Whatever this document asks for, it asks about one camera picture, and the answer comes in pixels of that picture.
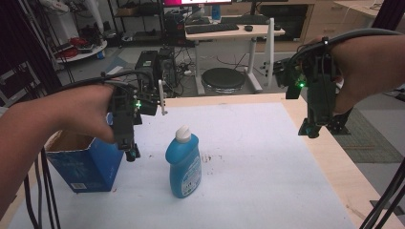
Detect grey floor mat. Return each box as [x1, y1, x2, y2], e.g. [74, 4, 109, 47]
[332, 107, 405, 165]

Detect tall white upright post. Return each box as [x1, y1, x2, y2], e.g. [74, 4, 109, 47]
[261, 17, 276, 89]

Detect black hanging cables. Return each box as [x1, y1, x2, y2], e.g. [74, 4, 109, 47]
[22, 146, 62, 229]

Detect round white table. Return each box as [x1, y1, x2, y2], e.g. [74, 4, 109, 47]
[53, 39, 109, 64]

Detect small blue bottle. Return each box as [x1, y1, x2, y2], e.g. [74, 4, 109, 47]
[211, 4, 222, 21]

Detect white desk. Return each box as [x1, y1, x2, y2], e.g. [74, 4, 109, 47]
[184, 23, 287, 96]

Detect grey right gripper cable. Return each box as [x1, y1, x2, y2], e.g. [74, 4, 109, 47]
[288, 28, 404, 66]

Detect person's right hand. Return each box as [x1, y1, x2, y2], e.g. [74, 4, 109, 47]
[305, 33, 385, 116]

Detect white table mat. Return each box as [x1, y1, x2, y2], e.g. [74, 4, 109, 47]
[6, 101, 359, 229]

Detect black shelf rack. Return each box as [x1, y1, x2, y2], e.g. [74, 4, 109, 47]
[107, 0, 167, 45]

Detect person's left hand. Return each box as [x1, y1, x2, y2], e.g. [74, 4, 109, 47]
[53, 83, 117, 145]

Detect black curtain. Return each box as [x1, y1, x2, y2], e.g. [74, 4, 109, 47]
[0, 0, 64, 96]

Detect black keyboard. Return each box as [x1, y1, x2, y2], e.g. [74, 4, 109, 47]
[184, 22, 240, 35]

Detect round black stool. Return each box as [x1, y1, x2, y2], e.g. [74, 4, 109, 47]
[201, 67, 247, 94]

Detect black stand foot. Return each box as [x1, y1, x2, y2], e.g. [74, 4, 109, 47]
[325, 107, 355, 135]

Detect black computer tower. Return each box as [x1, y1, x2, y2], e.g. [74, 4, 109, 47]
[134, 47, 180, 97]

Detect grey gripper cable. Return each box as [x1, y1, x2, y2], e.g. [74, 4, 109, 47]
[47, 70, 157, 96]
[288, 28, 404, 66]

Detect short white upright post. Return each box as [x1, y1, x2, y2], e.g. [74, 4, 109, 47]
[158, 79, 169, 116]

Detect grey left gripper cable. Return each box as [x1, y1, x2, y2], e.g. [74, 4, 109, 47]
[47, 70, 157, 96]

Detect computer monitor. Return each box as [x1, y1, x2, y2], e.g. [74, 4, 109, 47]
[163, 0, 233, 8]

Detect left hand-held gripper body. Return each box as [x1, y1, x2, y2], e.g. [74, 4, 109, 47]
[109, 83, 160, 151]

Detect blue cardboard box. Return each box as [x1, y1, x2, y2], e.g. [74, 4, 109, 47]
[43, 113, 125, 194]

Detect red cable coil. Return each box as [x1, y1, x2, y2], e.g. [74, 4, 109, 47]
[56, 36, 91, 59]

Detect black stand legs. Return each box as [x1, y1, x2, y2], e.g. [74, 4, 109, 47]
[358, 157, 405, 229]

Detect blue bottle with white cap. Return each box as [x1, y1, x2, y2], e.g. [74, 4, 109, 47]
[164, 124, 203, 199]

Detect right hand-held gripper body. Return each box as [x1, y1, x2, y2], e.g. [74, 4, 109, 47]
[274, 39, 339, 128]

